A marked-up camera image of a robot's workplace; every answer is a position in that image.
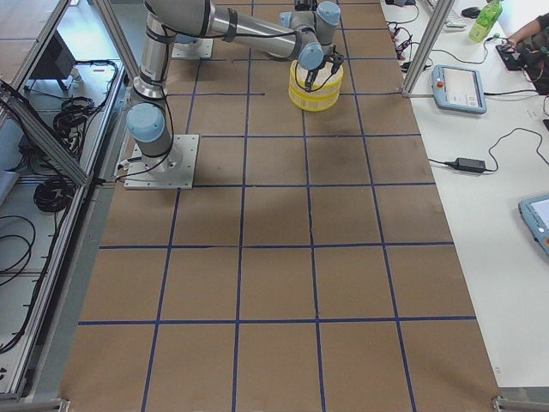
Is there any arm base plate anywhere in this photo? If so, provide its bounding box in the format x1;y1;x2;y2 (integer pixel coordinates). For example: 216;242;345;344
124;135;199;190
172;39;214;60

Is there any yellow steamer basket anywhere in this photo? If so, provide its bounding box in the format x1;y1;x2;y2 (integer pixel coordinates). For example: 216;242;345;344
289;60;344;94
288;85;340;112

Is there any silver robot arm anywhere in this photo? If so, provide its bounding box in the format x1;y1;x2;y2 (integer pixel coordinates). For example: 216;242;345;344
122;1;343;186
293;0;318;11

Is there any black power adapter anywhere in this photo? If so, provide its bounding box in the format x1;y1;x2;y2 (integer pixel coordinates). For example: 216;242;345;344
444;157;487;173

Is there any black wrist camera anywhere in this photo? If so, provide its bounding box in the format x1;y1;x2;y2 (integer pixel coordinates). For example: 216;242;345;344
326;45;345;76

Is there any green drink bottle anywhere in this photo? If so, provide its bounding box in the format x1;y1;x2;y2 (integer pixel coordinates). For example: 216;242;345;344
468;0;503;43

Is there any aluminium frame post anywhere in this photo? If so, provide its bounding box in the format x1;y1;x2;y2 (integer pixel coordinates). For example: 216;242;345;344
401;0;454;98

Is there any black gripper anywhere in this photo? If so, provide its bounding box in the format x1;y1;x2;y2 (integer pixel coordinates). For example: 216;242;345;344
305;62;330;93

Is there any teach pendant with red button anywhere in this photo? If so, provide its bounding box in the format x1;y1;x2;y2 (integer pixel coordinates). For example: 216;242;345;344
431;64;487;114

